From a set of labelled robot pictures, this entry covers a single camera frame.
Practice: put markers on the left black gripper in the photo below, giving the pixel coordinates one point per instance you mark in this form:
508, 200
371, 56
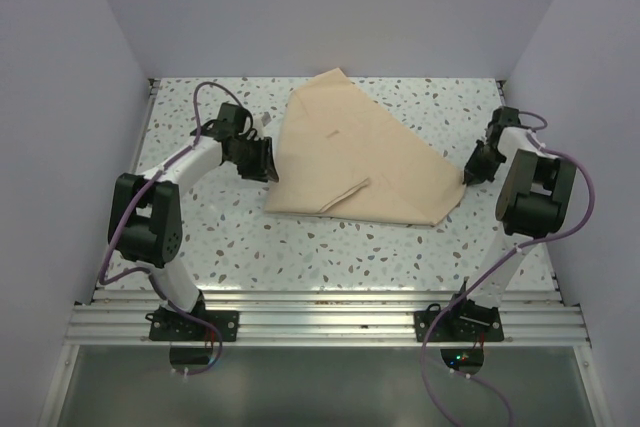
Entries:
263, 169

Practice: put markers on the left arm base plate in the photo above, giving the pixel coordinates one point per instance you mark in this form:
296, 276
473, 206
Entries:
169, 326

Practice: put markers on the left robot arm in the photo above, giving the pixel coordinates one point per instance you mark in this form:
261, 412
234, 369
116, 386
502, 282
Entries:
145, 226

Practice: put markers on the beige cloth mat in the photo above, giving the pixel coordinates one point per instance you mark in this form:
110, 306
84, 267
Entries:
342, 155

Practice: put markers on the aluminium rail frame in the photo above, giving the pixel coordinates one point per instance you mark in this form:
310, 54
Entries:
326, 334

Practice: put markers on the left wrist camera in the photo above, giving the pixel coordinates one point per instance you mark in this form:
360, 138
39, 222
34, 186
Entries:
260, 125

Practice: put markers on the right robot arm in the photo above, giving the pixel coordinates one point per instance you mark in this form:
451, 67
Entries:
531, 205

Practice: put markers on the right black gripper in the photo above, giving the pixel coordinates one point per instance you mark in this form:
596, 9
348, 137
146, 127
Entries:
473, 174

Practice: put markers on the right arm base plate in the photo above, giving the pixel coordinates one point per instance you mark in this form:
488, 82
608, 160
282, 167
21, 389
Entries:
454, 330

